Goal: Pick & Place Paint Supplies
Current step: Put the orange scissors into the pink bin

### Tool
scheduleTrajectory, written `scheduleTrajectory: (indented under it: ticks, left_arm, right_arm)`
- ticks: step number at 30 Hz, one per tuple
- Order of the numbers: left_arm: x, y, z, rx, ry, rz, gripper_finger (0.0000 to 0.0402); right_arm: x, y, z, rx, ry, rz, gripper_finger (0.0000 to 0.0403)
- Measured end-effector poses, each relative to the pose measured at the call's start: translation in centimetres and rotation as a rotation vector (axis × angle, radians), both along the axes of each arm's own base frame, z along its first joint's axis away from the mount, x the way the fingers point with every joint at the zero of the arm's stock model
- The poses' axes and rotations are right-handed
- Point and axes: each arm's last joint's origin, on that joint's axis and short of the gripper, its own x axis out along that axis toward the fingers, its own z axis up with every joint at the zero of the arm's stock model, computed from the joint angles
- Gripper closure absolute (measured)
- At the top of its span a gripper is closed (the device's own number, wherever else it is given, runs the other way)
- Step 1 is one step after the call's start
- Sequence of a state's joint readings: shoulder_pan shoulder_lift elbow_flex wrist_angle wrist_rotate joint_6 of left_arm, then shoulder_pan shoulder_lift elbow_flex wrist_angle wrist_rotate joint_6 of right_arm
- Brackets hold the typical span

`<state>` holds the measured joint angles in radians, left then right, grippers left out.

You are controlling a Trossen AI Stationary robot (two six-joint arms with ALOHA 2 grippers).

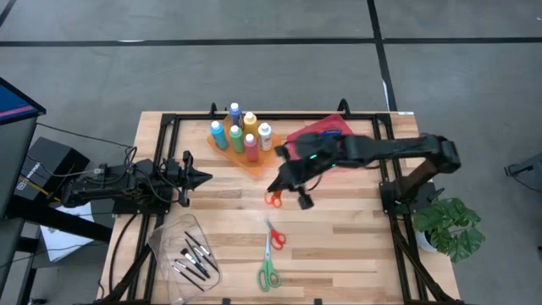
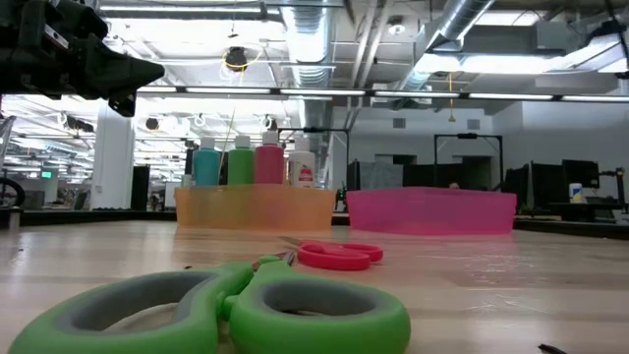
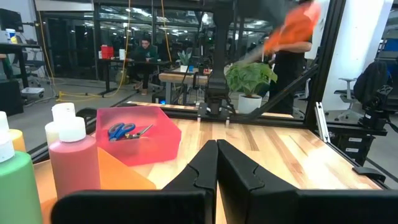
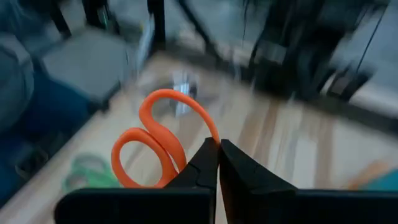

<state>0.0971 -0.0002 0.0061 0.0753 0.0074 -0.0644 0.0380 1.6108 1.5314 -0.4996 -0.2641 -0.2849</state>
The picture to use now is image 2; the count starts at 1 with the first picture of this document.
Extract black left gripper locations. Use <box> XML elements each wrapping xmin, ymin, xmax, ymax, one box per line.
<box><xmin>27</xmin><ymin>0</ymin><xmax>166</xmax><ymax>118</ymax></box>

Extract teal paint bottle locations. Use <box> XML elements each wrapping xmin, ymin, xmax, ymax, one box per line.
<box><xmin>191</xmin><ymin>136</ymin><xmax>221</xmax><ymax>187</ymax></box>

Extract green paint bottle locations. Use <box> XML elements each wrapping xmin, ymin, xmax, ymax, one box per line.
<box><xmin>226</xmin><ymin>135</ymin><xmax>257</xmax><ymax>186</ymax></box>

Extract pink paint bottle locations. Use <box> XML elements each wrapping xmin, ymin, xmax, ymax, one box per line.
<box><xmin>254</xmin><ymin>130</ymin><xmax>286</xmax><ymax>186</ymax></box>

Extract white paint bottle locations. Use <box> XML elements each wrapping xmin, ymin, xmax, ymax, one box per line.
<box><xmin>287</xmin><ymin>136</ymin><xmax>316</xmax><ymax>189</ymax></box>

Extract small red scissors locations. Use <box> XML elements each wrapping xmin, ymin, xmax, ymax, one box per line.
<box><xmin>279</xmin><ymin>235</ymin><xmax>384</xmax><ymax>272</ymax></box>

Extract white building pillar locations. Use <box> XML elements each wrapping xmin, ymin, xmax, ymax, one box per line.
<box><xmin>90</xmin><ymin>100</ymin><xmax>135</xmax><ymax>210</ymax></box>

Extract ceiling light strip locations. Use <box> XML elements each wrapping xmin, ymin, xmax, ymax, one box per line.
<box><xmin>375</xmin><ymin>89</ymin><xmax>629</xmax><ymax>103</ymax></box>
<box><xmin>137</xmin><ymin>86</ymin><xmax>368</xmax><ymax>96</ymax></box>

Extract black cabinet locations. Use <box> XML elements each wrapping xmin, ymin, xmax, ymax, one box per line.
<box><xmin>130</xmin><ymin>165</ymin><xmax>151</xmax><ymax>211</ymax></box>

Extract black wheel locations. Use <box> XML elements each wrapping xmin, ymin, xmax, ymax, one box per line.
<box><xmin>0</xmin><ymin>176</ymin><xmax>27</xmax><ymax>207</ymax></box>

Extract orange translucent plastic bin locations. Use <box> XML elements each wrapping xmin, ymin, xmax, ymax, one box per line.
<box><xmin>174</xmin><ymin>183</ymin><xmax>338</xmax><ymax>232</ymax></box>

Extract pink translucent plastic bin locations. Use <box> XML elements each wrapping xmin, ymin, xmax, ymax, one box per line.
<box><xmin>346</xmin><ymin>186</ymin><xmax>518</xmax><ymax>236</ymax></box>

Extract black computer monitor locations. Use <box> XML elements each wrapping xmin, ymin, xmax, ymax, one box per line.
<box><xmin>562</xmin><ymin>159</ymin><xmax>600</xmax><ymax>188</ymax></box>
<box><xmin>531</xmin><ymin>161</ymin><xmax>566</xmax><ymax>204</ymax></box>
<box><xmin>503</xmin><ymin>164</ymin><xmax>532</xmax><ymax>207</ymax></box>

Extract ceiling reel with yellow cable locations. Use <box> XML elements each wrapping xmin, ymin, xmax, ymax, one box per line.
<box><xmin>221</xmin><ymin>45</ymin><xmax>253</xmax><ymax>74</ymax></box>

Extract green handled scissors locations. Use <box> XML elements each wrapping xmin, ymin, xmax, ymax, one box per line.
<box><xmin>7</xmin><ymin>250</ymin><xmax>413</xmax><ymax>354</ymax></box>

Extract black rectangular stand frame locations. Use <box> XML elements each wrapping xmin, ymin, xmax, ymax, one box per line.
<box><xmin>433</xmin><ymin>132</ymin><xmax>503</xmax><ymax>188</ymax></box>

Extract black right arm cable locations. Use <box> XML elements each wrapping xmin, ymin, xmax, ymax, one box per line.
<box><xmin>606</xmin><ymin>0</ymin><xmax>629</xmax><ymax>68</ymax></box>

